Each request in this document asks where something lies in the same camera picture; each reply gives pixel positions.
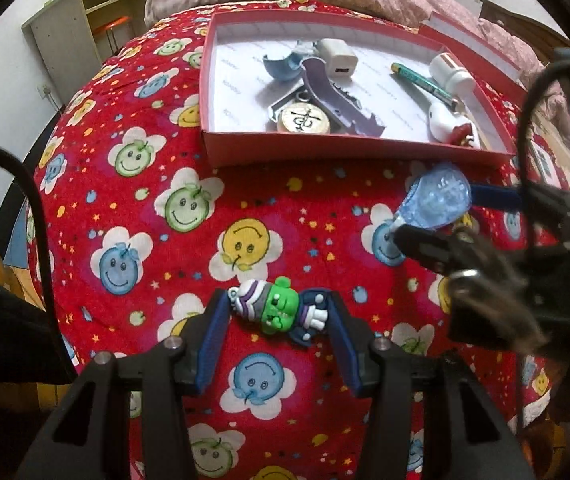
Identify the beige open shelf unit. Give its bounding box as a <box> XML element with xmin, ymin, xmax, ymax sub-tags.
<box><xmin>22</xmin><ymin>0</ymin><xmax>146</xmax><ymax>103</ymax></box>

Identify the white usb charger cube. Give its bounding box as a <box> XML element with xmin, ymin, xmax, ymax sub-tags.
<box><xmin>314</xmin><ymin>38</ymin><xmax>359</xmax><ymax>78</ymax></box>

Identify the red box lid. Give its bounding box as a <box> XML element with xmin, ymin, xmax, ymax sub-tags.
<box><xmin>419</xmin><ymin>12</ymin><xmax>527</xmax><ymax>107</ymax></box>

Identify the smartphone with lit screen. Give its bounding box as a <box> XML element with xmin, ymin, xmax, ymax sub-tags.
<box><xmin>529</xmin><ymin>136</ymin><xmax>570</xmax><ymax>191</ymax></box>

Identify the dark wooden headboard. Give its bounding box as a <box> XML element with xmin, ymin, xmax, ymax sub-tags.
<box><xmin>479</xmin><ymin>0</ymin><xmax>570</xmax><ymax>60</ymax></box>

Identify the white bottle orange label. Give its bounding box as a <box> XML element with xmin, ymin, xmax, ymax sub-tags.
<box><xmin>428</xmin><ymin>52</ymin><xmax>476</xmax><ymax>98</ymax></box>

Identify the grey plastic plate with studs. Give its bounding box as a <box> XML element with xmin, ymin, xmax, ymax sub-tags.
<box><xmin>268</xmin><ymin>84</ymin><xmax>343</xmax><ymax>133</ymax></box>

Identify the white earbuds case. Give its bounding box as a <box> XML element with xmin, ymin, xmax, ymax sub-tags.
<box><xmin>427</xmin><ymin>101</ymin><xmax>480</xmax><ymax>150</ymax></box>

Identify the light blue curved piece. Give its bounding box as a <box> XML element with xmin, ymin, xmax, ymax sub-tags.
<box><xmin>262</xmin><ymin>41</ymin><xmax>319</xmax><ymax>82</ymax></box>

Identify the metal spring clamp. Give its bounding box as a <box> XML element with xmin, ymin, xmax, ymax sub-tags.
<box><xmin>447</xmin><ymin>228</ymin><xmax>549</xmax><ymax>354</ymax></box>

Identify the teal cartoon lighter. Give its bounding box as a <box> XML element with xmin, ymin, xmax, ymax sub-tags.
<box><xmin>390</xmin><ymin>63</ymin><xmax>465</xmax><ymax>113</ymax></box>

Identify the round beige wooden disc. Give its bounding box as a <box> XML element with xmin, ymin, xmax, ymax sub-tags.
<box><xmin>276</xmin><ymin>102</ymin><xmax>331</xmax><ymax>133</ymax></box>

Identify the red shallow cardboard box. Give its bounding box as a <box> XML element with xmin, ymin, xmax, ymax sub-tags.
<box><xmin>199</xmin><ymin>10</ymin><xmax>515</xmax><ymax>167</ymax></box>

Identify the lavender plastic handle piece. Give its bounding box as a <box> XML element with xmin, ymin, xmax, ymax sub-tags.
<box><xmin>300</xmin><ymin>58</ymin><xmax>385</xmax><ymax>138</ymax></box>

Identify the black cable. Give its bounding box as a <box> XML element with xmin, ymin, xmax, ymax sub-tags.
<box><xmin>0</xmin><ymin>142</ymin><xmax>62</xmax><ymax>321</ymax></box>

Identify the green cartoon figure keychain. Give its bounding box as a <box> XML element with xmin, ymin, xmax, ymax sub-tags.
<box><xmin>227</xmin><ymin>276</ymin><xmax>329</xmax><ymax>348</ymax></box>

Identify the blue translucent oval case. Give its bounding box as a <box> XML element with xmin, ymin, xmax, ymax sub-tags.
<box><xmin>391</xmin><ymin>162</ymin><xmax>472</xmax><ymax>232</ymax></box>

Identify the red smiley flower blanket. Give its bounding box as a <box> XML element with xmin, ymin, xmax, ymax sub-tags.
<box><xmin>35</xmin><ymin>0</ymin><xmax>517</xmax><ymax>479</ymax></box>

